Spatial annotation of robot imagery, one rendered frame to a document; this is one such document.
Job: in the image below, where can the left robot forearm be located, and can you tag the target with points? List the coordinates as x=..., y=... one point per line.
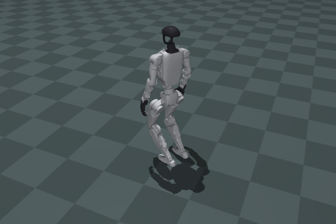
x=147, y=92

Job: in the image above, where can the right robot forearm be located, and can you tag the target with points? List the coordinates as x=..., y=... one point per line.
x=184, y=81

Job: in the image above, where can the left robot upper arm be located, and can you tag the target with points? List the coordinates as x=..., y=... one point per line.
x=155, y=60

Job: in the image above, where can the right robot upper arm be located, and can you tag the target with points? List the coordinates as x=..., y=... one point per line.
x=186, y=63

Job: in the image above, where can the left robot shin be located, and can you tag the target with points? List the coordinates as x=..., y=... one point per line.
x=159, y=140

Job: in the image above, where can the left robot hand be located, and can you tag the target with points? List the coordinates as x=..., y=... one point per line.
x=143, y=107

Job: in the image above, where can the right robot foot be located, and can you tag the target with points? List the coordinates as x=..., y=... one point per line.
x=183, y=154

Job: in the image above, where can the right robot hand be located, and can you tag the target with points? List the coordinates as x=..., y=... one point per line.
x=180, y=89

